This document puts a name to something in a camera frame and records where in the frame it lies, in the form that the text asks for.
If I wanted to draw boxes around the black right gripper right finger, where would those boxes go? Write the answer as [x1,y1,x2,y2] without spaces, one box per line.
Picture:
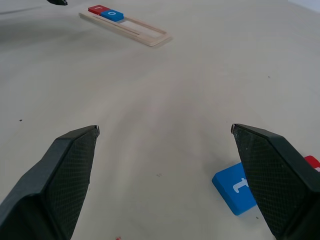
[230,123,320,240]

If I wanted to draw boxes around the blue letter tile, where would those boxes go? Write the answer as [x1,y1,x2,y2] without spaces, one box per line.
[211,162,258,216]

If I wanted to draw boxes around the red r letter block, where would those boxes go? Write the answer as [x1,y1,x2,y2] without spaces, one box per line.
[87,4,111,16]

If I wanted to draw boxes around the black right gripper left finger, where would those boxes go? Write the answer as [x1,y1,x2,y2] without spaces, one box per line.
[0,124,101,240]

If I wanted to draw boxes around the blue o letter block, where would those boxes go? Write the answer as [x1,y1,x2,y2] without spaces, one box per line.
[100,9,125,23]

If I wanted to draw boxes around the light wooden letter tray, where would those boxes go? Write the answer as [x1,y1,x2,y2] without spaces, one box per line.
[78,11,173,47]

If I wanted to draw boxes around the red b letter block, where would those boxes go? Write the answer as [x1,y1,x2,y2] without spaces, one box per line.
[303,155,320,173]

